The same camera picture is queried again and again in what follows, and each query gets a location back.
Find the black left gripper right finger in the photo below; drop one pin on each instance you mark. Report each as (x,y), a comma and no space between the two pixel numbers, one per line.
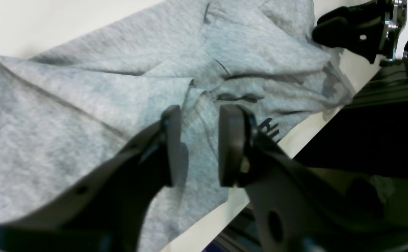
(294,209)

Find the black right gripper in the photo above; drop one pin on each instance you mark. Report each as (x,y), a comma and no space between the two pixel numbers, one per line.
(372,28)

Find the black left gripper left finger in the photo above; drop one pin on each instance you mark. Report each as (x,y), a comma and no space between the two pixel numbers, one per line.
(105,210)

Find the grey T-shirt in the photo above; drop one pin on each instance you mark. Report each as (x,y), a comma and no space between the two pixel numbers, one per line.
(69,109)

